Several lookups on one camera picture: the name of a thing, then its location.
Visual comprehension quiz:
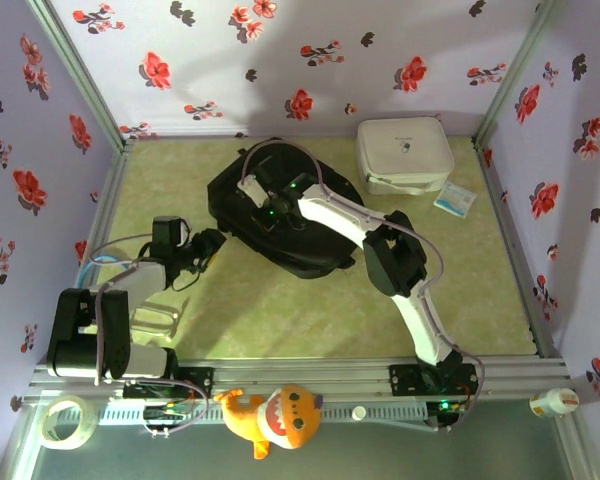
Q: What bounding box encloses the black backpack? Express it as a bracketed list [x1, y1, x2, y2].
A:
[206, 138, 366, 280]

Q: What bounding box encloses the clear plastic stand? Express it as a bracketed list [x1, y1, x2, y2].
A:
[129, 297, 191, 346]

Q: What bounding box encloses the white zip case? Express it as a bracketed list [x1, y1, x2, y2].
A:
[355, 117, 455, 196]

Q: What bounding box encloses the small controller board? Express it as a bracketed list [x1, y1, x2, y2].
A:
[143, 399, 194, 424]
[427, 398, 470, 432]

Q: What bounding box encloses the white and blue packet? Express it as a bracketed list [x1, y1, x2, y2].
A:
[433, 179, 478, 217]

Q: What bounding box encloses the orange shark plush toy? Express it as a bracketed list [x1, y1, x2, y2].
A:
[213, 383, 325, 460]

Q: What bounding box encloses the clear tape roll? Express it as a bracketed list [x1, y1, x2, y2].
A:
[40, 394, 99, 450]

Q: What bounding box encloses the white bottle orange label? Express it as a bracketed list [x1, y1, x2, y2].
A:
[528, 387, 580, 417]

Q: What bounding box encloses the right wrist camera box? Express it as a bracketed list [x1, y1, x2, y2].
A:
[237, 157, 279, 207]

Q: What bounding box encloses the aluminium side rail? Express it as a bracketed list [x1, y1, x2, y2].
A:
[59, 142, 136, 364]
[472, 139, 566, 359]

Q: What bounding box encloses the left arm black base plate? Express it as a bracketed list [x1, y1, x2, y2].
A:
[123, 365, 215, 400]

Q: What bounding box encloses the long aluminium base rail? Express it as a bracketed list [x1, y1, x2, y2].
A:
[23, 355, 574, 405]

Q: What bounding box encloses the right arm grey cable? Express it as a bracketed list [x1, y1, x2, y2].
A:
[242, 139, 486, 434]

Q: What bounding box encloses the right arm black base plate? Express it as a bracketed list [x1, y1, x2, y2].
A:
[388, 363, 480, 397]

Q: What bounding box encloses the aluminium corner post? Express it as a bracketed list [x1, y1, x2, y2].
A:
[472, 0, 566, 146]
[27, 0, 134, 151]

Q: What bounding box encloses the white slotted cable duct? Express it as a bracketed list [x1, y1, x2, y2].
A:
[97, 402, 429, 426]

